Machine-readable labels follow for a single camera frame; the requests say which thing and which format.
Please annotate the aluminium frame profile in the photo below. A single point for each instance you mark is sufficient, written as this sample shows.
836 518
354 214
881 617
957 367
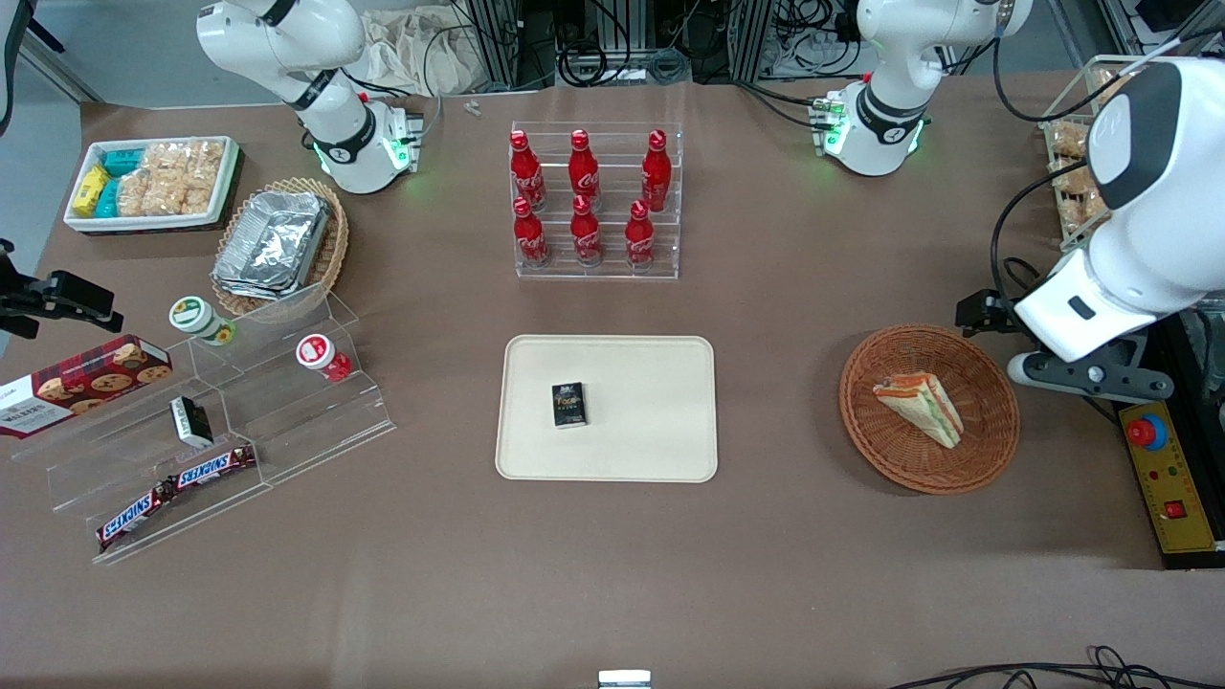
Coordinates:
753 38
493 43

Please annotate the brown wicker basket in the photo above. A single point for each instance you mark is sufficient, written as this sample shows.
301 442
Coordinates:
895 455

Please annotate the red cola bottle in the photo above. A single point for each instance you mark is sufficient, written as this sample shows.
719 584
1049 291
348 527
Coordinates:
657 172
525 172
639 239
529 237
583 172
585 234

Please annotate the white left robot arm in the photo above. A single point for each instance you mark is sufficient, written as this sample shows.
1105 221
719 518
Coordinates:
1172 191

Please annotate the light wicker basket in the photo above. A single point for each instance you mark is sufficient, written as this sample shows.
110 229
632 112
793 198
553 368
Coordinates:
335 239

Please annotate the triangular sandwich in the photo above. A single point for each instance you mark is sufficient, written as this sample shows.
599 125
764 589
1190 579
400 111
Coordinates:
924 407

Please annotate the yellow snack packet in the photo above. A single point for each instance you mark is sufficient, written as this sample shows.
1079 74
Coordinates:
89 189

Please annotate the clear rice cracker bag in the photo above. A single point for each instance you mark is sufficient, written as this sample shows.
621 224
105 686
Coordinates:
206 172
134 193
167 177

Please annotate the small black card box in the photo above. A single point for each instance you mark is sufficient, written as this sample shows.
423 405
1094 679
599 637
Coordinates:
569 405

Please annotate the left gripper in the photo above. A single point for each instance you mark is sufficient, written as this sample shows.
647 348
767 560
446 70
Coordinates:
995 315

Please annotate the clear bag of pastry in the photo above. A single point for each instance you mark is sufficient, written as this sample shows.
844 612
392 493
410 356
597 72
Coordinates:
1069 141
1089 215
1110 86
1074 177

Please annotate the beige cloth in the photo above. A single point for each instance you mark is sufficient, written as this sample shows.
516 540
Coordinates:
412 57

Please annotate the clear acrylic bottle rack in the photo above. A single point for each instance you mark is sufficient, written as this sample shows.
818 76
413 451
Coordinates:
612 273

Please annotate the black appliance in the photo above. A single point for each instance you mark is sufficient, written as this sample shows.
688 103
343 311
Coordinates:
1208 450

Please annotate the teal snack packet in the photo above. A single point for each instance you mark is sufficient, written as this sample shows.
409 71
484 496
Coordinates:
108 198
122 161

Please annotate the black and white small box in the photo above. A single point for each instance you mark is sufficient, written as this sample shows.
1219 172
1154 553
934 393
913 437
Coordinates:
191 422

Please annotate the Snickers chocolate bar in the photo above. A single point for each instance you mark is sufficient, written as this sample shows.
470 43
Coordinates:
134 512
215 467

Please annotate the red lid cup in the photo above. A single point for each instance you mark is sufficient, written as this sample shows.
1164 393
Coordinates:
316 352

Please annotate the green lid cup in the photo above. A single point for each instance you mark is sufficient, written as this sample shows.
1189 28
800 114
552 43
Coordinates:
194 317

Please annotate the red tartan cookie box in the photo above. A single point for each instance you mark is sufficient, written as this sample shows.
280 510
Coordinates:
86 383

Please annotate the white plastic crate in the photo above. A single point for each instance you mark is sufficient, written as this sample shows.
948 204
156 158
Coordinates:
228 182

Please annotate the small white device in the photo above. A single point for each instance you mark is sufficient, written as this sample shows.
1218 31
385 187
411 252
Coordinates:
624 680

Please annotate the beige plastic tray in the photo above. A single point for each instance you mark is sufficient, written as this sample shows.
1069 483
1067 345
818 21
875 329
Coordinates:
641 421

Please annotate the stack of foil trays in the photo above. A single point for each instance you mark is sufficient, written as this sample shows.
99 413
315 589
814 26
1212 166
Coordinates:
273 244

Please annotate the clear acrylic stepped shelf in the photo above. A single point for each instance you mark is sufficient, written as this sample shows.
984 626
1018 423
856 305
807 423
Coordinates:
306 421
77 478

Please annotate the yellow emergency stop box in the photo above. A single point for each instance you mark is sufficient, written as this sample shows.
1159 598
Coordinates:
1172 488

